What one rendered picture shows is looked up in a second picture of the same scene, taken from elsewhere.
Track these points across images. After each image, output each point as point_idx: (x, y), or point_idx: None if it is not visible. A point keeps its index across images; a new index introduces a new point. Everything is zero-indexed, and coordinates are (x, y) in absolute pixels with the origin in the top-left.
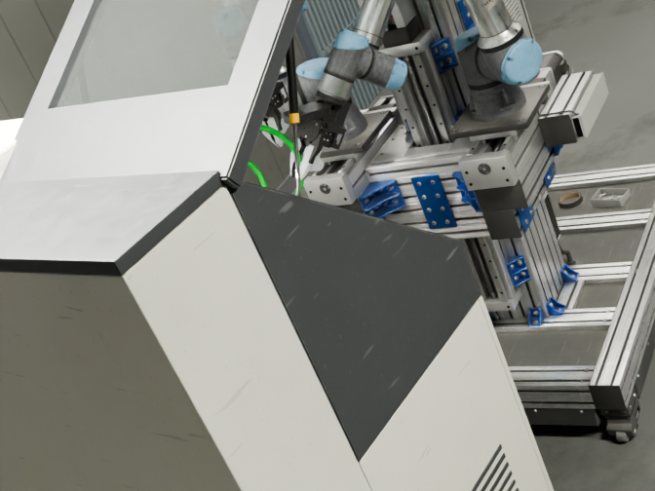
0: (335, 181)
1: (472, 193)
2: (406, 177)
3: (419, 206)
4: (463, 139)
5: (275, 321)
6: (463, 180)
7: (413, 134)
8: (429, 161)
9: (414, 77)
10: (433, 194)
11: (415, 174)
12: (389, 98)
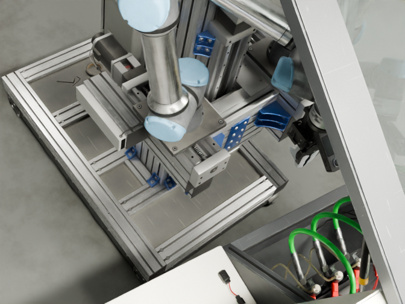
0: (225, 160)
1: (279, 120)
2: (229, 127)
3: (225, 142)
4: (246, 82)
5: None
6: (279, 114)
7: (214, 92)
8: (249, 110)
9: (232, 50)
10: (240, 130)
11: (235, 123)
12: (122, 60)
